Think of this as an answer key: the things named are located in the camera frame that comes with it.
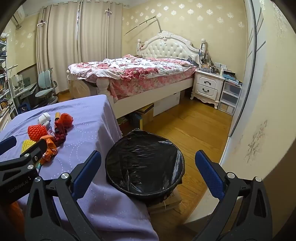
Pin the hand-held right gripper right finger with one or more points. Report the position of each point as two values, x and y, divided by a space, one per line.
210 176

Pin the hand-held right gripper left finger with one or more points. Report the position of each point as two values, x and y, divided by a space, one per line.
87 171

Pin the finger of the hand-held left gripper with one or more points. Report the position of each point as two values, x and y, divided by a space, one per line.
7 143
34 148

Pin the yellow foam fruit net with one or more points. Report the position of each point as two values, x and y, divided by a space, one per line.
26 145

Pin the orange plastic bag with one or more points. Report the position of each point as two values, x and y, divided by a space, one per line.
50 148

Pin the orange foam fruit net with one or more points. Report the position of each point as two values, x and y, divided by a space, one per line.
37 132

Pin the white blue powder sachet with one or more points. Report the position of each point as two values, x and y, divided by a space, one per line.
47 127

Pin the dark red ribbon bundle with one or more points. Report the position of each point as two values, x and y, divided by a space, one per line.
60 134

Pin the white tissue wad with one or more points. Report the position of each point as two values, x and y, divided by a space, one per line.
44 118

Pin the yellow black red tube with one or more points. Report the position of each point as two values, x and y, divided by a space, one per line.
57 116

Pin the red plastic wrapper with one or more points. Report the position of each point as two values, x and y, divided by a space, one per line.
66 119

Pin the black-lined trash bin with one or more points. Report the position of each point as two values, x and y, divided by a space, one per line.
143 160

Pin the white cabinet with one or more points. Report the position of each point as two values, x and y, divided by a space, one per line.
4 119

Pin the purple dotted tablecloth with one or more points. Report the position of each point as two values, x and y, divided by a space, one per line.
87 129

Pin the flat cardboard box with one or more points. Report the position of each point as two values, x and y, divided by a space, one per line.
172 200

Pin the grey study desk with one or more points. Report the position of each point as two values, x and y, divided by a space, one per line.
25 89

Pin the pale blue desk chair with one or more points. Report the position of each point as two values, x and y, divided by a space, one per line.
45 90

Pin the white bookshelf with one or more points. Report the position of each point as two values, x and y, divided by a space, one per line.
4 81

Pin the white desktop appliance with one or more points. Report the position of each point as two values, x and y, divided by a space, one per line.
16 81

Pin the translucent plastic bag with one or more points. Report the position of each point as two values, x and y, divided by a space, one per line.
78 89

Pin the clear plastic drawer unit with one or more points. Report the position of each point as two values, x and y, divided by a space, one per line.
229 97

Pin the brown cardboard box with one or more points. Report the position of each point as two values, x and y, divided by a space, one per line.
145 114

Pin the white cardboard box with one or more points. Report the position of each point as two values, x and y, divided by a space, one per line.
166 104

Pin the white nightstand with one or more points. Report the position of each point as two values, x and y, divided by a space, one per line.
207 87

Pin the stack of books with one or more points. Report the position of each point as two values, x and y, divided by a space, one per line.
232 77

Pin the beige curtain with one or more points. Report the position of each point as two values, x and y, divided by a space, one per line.
101 34
60 46

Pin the cluster of small bottles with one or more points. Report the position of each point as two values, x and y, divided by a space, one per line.
211 67

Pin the white sliding wardrobe door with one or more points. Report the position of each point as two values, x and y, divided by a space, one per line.
249 69

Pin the pink floral quilt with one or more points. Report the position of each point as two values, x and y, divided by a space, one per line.
138 69

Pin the white air conditioner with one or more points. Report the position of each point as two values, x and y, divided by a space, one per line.
18 15

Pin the white tufted bed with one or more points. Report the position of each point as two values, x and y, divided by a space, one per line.
166 46

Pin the thin metal net pole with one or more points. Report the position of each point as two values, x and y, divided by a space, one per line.
148 21

